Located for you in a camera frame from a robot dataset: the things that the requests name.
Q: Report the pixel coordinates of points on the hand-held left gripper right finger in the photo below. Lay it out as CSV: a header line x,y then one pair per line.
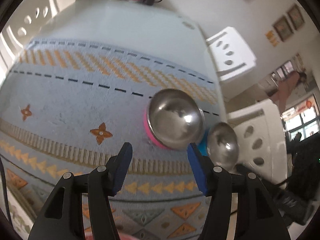
x,y
200,172

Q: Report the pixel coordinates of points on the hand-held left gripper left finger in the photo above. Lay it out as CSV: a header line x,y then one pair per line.
x,y
121,172

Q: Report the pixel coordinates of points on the blue steel bowl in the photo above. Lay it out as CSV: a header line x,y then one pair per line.
x,y
222,142

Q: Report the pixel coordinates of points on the pink steel bowl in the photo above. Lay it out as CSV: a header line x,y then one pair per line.
x,y
175,120

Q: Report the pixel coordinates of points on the white dining chair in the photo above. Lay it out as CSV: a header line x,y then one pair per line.
x,y
53,7
270,130
232,45

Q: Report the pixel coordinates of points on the blue patterned tablecloth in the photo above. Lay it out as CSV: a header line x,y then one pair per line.
x,y
75,92

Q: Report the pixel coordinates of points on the dark cloth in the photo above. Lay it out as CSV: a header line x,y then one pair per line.
x,y
300,180

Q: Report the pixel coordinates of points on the yellow hanging ornaments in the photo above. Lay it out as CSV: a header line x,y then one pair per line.
x,y
272,38

